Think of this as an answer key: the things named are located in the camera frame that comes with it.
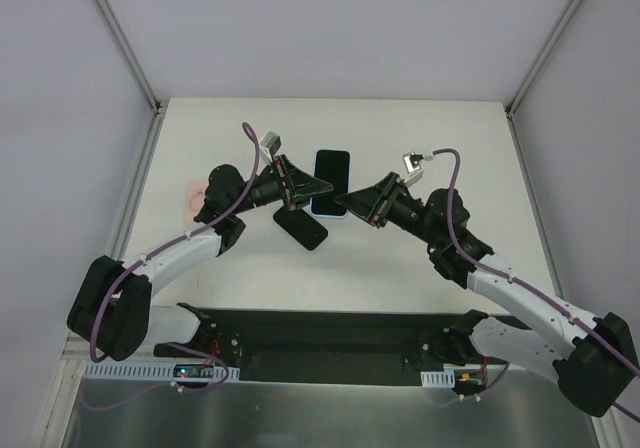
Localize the phone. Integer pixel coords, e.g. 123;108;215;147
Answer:
311;149;351;219

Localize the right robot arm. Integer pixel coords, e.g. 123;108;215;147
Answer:
336;173;639;417

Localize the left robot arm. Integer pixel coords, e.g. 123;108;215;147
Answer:
67;155;333;363

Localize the black phone case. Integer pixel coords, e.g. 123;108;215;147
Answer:
272;207;329;251

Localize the pink phone case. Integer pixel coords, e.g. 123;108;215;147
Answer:
184;179;208;227

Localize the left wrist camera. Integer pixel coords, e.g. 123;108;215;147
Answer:
259;131;281;164

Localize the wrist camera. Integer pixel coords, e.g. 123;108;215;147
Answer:
259;131;281;164
403;152;424;188

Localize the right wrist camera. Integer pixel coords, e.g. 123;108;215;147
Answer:
403;152;424;188

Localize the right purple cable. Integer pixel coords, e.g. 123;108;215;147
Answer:
422;148;640;419

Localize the purple cable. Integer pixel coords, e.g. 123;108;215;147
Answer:
77;121;271;412
422;148;640;419

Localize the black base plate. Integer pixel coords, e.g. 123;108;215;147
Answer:
149;302;509;384

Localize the right white cable duct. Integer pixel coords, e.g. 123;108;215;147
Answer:
420;369;456;389

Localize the white cable duct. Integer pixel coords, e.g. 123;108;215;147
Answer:
420;369;456;389
84;362;240;383

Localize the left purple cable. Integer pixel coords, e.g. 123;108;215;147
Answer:
77;121;271;412

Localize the left white cable duct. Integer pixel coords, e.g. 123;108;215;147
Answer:
84;362;240;383

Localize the aluminium frame rail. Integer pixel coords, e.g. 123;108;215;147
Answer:
61;334;91;361

